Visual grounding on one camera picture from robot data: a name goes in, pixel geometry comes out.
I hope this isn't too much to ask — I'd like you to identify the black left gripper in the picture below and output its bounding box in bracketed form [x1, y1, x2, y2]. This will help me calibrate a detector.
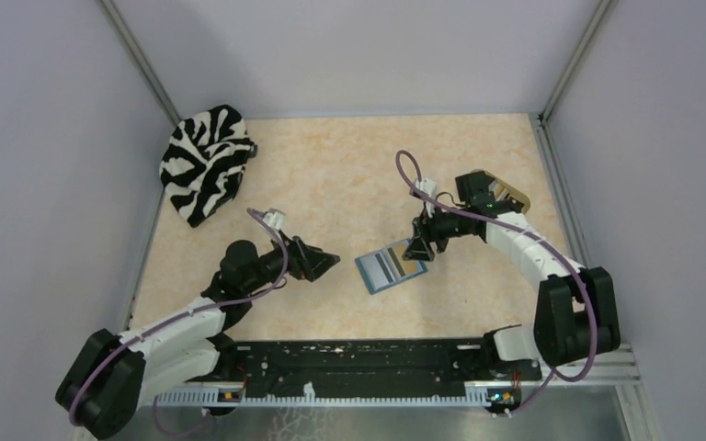
[243, 229, 340, 294]

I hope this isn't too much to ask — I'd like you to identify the teal leather card holder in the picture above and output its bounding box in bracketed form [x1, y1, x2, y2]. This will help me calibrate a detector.
[355, 241, 427, 295]

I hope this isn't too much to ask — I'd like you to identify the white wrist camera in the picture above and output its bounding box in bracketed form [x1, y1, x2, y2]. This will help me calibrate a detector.
[262, 208, 287, 231]
[411, 178, 438, 200]

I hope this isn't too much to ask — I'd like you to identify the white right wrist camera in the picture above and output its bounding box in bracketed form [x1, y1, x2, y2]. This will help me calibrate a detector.
[411, 178, 438, 200]

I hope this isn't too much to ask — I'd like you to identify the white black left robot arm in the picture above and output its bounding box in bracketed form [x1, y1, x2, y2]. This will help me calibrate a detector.
[54, 233, 341, 439]

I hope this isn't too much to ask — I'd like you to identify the beige card tray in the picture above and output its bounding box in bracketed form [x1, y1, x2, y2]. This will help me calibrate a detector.
[483, 170, 531, 213]

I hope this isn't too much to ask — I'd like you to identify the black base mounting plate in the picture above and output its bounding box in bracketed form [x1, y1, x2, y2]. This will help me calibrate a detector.
[179, 338, 543, 401]

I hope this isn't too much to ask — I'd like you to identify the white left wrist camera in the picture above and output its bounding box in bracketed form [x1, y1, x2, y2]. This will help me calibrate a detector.
[262, 208, 287, 231]

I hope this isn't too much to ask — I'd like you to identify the zebra striped cloth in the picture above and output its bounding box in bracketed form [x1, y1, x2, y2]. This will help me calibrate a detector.
[159, 104, 258, 228]

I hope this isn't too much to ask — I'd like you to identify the aluminium frame rail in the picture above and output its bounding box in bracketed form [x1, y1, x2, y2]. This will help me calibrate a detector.
[153, 346, 640, 413]

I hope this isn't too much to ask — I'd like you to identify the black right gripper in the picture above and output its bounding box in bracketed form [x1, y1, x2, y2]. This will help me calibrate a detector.
[403, 198, 471, 261]

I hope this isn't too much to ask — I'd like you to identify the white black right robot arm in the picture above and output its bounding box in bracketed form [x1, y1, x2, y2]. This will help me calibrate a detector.
[403, 170, 621, 379]

